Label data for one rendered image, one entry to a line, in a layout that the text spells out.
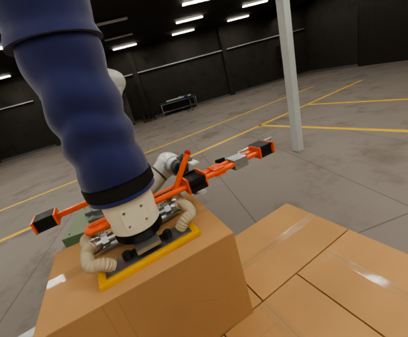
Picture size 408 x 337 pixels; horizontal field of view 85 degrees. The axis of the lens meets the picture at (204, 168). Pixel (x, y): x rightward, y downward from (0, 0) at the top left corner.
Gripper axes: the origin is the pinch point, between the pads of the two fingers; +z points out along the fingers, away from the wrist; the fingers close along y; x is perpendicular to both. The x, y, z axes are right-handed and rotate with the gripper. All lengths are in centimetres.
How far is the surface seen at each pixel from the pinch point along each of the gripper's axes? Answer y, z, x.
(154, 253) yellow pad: 11.2, 13.0, 27.2
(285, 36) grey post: -57, -159, -242
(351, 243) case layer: 53, 27, -55
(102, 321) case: 18, 19, 47
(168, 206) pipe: 4.6, 1.6, 15.3
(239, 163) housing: 0.4, 3.9, -17.9
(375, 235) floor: 107, 4, -127
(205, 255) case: 15.6, 21.2, 14.0
